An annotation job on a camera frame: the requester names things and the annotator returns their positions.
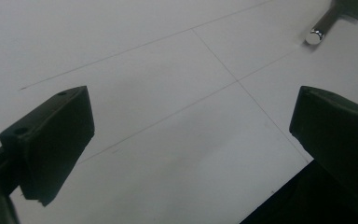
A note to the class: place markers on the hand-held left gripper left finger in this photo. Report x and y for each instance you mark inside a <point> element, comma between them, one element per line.
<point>52,143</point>

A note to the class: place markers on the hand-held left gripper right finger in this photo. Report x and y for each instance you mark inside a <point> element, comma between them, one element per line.
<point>338,137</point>

